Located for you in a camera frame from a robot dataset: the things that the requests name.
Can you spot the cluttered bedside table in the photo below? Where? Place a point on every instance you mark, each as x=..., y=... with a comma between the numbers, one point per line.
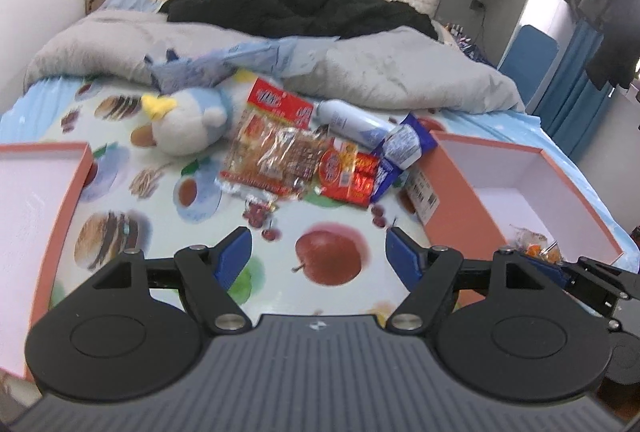
x=467, y=42

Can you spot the red top cracker packet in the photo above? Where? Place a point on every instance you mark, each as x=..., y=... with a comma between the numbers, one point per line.
x=255, y=147

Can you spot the clear brown biscuit packet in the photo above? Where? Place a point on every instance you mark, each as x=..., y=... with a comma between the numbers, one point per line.
x=300, y=159

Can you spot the blue curtain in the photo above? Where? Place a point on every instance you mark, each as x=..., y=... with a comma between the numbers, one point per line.
x=580, y=102

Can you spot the light blue printed bag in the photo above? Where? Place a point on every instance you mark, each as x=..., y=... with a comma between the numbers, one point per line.
x=235, y=62

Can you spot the white spray bottle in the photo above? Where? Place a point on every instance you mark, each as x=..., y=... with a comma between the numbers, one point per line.
x=350, y=122

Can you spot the shallow pink box lid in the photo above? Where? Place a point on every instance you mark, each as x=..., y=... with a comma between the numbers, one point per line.
x=30, y=232

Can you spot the dark blue snack packet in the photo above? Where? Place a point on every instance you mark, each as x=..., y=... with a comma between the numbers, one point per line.
x=385, y=179

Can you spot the blue chair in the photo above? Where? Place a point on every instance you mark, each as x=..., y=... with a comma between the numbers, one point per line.
x=527, y=62

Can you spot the black clothing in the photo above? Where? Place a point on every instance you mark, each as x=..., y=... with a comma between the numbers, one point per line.
x=300, y=4

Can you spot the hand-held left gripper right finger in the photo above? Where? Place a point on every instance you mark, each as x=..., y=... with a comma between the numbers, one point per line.
x=402, y=257

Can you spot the hanging black garment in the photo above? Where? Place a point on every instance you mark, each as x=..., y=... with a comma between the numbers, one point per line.
x=615, y=57

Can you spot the black wall outlet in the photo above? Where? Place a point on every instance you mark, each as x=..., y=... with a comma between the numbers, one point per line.
x=477, y=5

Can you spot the grey duvet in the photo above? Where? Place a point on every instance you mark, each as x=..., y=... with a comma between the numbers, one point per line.
x=390, y=72

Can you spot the red round label packet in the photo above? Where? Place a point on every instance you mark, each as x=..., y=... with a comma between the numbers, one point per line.
x=337, y=169

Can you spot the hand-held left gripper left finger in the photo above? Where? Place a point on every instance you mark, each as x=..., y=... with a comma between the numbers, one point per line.
x=235, y=257

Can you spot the blue white plush toy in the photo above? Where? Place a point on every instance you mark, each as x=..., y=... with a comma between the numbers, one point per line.
x=185, y=122

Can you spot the food printed bedsheet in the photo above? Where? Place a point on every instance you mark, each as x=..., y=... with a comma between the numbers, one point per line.
x=165, y=222

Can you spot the orange snack packet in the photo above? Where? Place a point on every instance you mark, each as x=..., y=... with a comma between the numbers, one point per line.
x=537, y=244

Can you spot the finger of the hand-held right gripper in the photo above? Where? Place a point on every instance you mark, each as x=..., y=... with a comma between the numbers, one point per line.
x=547, y=269

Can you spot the cardboard box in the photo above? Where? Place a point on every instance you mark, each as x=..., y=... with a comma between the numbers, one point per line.
x=95, y=3

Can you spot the deep pink box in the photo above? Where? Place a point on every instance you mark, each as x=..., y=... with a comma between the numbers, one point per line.
x=520, y=192

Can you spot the blue white snack packet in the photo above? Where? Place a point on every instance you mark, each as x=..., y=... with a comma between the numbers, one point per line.
x=405, y=144

